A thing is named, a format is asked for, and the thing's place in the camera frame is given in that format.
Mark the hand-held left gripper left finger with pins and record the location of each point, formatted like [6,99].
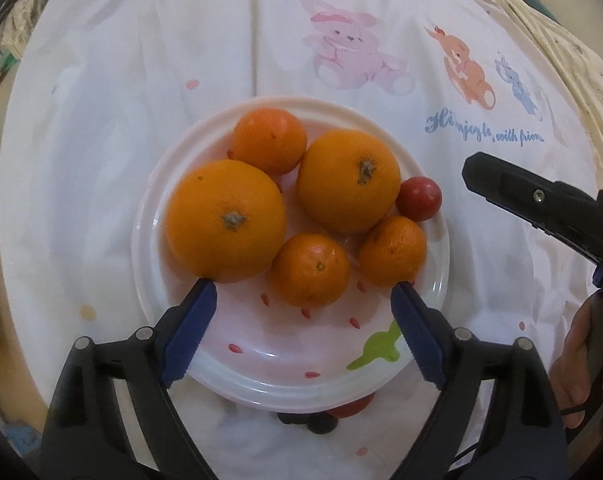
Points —
[189,332]

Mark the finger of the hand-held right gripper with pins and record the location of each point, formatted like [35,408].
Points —
[531,192]
[600,276]

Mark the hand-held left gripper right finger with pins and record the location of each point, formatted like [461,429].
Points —
[419,335]

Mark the small tangerine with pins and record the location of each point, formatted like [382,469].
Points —
[392,250]
[269,141]
[310,270]

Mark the pink white seed-print plate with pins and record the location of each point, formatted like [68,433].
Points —
[281,352]

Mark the red cherry tomato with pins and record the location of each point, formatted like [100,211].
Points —
[354,407]
[419,198]

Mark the large orange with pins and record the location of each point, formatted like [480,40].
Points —
[225,220]
[349,180]

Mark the person's right hand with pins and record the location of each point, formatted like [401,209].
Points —
[569,365]

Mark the dark purple grape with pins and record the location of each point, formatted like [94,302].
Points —
[289,418]
[321,425]

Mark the pale yellow printed quilt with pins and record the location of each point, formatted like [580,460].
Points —
[566,60]

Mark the white animal-print blanket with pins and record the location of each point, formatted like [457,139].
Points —
[131,110]

